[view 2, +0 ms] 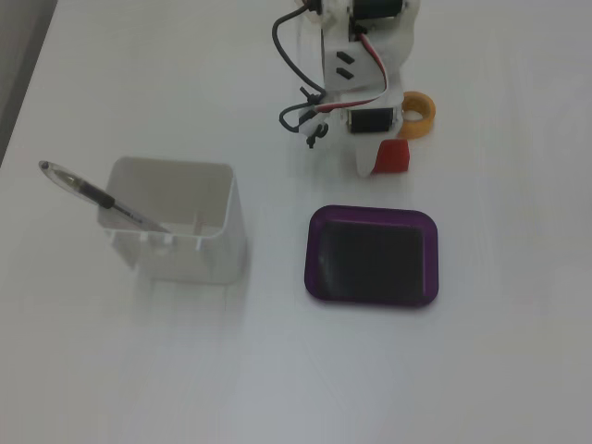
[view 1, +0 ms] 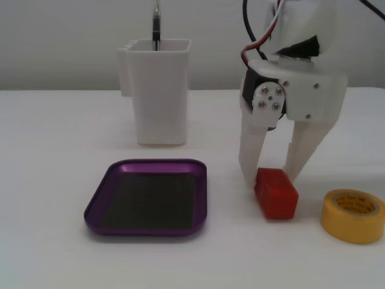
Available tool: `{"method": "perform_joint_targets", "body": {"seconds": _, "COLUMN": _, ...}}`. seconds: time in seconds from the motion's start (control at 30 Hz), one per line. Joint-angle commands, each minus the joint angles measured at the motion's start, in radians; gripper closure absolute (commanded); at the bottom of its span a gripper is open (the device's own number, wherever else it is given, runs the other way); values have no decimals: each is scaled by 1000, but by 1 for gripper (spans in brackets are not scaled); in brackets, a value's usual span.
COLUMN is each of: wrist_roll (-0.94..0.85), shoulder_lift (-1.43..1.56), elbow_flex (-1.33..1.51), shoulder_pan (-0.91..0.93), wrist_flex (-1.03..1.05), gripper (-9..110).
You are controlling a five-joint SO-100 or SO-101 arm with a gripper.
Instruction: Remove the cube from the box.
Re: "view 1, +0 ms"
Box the purple metal tray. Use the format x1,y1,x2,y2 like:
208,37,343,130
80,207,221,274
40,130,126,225
84,158,208,237

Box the white plastic container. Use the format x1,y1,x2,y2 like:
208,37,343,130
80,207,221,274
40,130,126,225
117,38,193,148

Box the yellow masking tape roll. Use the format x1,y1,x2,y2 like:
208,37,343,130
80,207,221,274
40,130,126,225
320,188,385,244

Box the thin black cable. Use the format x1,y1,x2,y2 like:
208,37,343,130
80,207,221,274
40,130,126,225
359,0,385,16

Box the clear black ballpoint pen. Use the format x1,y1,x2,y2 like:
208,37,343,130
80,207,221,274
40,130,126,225
152,0,162,51

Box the red white black servo wires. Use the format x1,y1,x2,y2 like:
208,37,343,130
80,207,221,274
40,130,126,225
239,0,285,72

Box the white gripper with motor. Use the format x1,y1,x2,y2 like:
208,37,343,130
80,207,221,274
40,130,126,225
239,55,349,188

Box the red rectangular cube block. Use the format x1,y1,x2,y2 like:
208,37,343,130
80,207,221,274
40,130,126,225
254,167,300,220

